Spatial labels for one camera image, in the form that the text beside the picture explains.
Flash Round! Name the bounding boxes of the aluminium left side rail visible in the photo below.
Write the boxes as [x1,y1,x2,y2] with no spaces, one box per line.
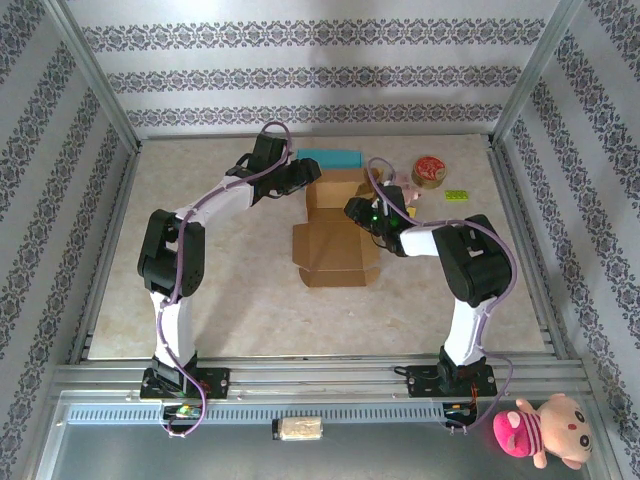
[67,144,144,364]

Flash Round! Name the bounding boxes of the grey slotted cable duct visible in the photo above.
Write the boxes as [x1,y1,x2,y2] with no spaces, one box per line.
[64,403,479,426]

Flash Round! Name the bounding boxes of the aluminium back rail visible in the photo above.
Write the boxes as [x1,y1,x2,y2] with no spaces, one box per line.
[137,130,496,144]

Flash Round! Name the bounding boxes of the left circuit board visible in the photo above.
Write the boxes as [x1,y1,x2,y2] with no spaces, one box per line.
[162,404,206,420]

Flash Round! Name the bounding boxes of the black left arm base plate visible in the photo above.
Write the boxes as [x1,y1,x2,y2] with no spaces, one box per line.
[139,367,232,401]

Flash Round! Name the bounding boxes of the beige plush pig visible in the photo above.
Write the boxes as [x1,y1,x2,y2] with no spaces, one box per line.
[514,392,596,470]

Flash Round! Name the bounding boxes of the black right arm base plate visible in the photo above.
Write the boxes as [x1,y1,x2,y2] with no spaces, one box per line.
[405,363,499,399]

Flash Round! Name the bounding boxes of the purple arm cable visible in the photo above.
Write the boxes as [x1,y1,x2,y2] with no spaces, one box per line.
[157,121,296,440]
[367,157,516,436]

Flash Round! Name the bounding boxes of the pink plastic toy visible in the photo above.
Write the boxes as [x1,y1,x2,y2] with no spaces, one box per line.
[394,172,424,204]

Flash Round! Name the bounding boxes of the brown cardboard box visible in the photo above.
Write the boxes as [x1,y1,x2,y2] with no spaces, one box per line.
[291,166,387,290]

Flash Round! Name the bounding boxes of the aluminium frame post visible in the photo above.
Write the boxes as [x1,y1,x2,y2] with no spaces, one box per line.
[489,0,586,146]
[47,0,141,151]

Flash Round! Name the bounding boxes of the round red gold tin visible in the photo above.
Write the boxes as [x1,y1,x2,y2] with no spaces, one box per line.
[410,154,448,190]

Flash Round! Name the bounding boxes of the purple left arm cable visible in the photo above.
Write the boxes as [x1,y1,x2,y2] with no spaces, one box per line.
[157,121,296,440]

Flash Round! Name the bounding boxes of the aluminium front rail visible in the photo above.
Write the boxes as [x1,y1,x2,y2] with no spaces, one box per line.
[49,357,591,401]

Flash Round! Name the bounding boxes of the aluminium right frame post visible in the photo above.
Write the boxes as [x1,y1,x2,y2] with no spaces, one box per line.
[489,0,586,146]

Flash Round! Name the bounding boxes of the aluminium rail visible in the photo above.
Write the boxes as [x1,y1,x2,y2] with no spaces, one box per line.
[67,144,144,364]
[49,357,591,401]
[487,142,586,361]
[137,130,496,144]

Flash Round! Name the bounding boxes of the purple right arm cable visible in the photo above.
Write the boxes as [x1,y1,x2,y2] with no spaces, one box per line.
[367,157,516,436]

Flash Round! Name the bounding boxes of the aluminium right side rail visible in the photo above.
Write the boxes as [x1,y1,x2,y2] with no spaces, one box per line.
[487,142,586,361]

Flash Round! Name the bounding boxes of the aluminium left frame post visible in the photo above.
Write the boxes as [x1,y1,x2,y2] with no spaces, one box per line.
[47,0,141,151]

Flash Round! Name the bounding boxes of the white blue paper box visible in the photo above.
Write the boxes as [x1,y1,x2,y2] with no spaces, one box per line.
[296,148,363,171]

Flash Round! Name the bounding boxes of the grey metal tray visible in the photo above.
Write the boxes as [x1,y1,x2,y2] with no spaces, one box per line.
[29,394,619,480]

